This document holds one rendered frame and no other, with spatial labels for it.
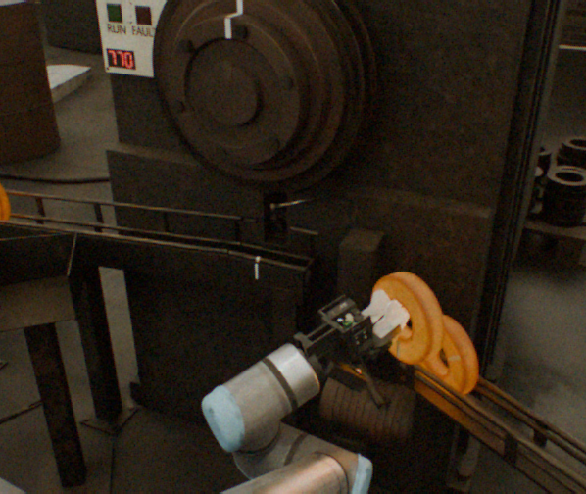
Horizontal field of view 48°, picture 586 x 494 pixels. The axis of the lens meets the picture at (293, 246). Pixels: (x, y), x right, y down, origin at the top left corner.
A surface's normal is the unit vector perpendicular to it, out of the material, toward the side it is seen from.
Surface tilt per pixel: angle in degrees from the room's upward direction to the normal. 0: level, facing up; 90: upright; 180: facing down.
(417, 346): 89
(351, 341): 89
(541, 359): 0
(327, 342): 89
